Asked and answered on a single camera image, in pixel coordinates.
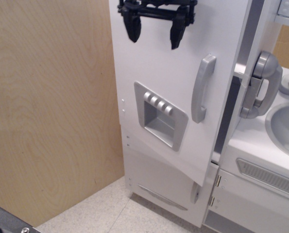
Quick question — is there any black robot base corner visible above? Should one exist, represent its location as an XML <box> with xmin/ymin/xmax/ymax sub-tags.
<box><xmin>0</xmin><ymin>207</ymin><xmax>40</xmax><ymax>233</ymax></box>

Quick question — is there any grey ice dispenser panel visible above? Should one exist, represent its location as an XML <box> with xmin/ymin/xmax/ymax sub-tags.
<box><xmin>134</xmin><ymin>82</ymin><xmax>188</xmax><ymax>151</ymax></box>

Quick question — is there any white toy counter unit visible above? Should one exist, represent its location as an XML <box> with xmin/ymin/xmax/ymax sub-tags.
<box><xmin>202</xmin><ymin>65</ymin><xmax>289</xmax><ymax>233</ymax></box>

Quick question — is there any grey toy wall phone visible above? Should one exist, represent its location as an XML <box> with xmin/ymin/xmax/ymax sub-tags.
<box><xmin>240</xmin><ymin>51</ymin><xmax>283</xmax><ymax>119</ymax></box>

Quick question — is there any grey toy sink basin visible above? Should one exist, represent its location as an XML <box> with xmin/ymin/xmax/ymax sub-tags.
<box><xmin>265</xmin><ymin>102</ymin><xmax>289</xmax><ymax>155</ymax></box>

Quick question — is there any grey lower door handle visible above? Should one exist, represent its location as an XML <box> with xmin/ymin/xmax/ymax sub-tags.
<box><xmin>190</xmin><ymin>182</ymin><xmax>201</xmax><ymax>204</ymax></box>

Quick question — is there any white lower freezer door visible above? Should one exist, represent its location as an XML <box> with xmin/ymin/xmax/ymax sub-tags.
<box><xmin>123</xmin><ymin>126</ymin><xmax>219</xmax><ymax>228</ymax></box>

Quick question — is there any brass lower hinge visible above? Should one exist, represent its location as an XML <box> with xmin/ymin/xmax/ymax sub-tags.
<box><xmin>215</xmin><ymin>175</ymin><xmax>221</xmax><ymax>187</ymax></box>

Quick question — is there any white toy fridge cabinet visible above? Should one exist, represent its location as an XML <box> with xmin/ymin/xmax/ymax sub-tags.
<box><xmin>212</xmin><ymin>0</ymin><xmax>280</xmax><ymax>169</ymax></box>

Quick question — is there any grey vent grille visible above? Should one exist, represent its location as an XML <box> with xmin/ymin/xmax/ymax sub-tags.
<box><xmin>236</xmin><ymin>158</ymin><xmax>289</xmax><ymax>195</ymax></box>

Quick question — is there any white fridge door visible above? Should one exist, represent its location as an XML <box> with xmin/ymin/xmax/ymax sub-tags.
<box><xmin>109</xmin><ymin>0</ymin><xmax>252</xmax><ymax>185</ymax></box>

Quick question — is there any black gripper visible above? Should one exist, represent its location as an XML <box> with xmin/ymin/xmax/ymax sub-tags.
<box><xmin>118</xmin><ymin>0</ymin><xmax>198</xmax><ymax>50</ymax></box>

